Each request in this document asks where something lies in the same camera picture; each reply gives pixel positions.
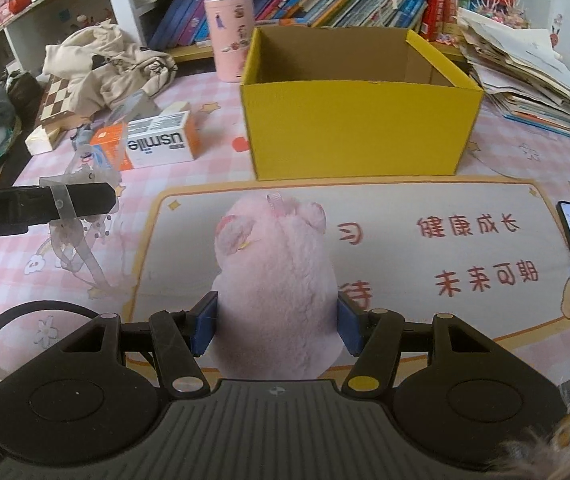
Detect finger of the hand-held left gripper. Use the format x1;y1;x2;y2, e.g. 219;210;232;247
27;183;118;222

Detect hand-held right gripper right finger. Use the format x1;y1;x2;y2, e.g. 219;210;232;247
337;291;503;396

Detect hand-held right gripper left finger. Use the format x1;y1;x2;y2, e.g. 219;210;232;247
57;292;221;396

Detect pink plush toy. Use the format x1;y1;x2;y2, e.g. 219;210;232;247
213;192;343;380

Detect white and orange carton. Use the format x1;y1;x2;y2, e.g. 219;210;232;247
89;110;197;172

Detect yellow cardboard box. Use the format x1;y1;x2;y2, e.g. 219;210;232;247
239;26;485;181

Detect wooden chessboard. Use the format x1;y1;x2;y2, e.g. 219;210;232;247
39;74;98;126

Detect white orange-bordered desk mat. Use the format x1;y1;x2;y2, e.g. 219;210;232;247
124;177;570;386

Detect beige crumpled garment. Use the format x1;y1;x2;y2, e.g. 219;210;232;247
42;22;178;111

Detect white bookshelf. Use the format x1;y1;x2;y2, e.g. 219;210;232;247
0;0;556;81

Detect pink cartoon canister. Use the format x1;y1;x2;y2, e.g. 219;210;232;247
203;0;256;82

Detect stack of loose papers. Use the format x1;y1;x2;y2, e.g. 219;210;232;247
458;7;570;142

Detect black cable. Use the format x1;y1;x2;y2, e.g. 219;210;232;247
0;300;100;391

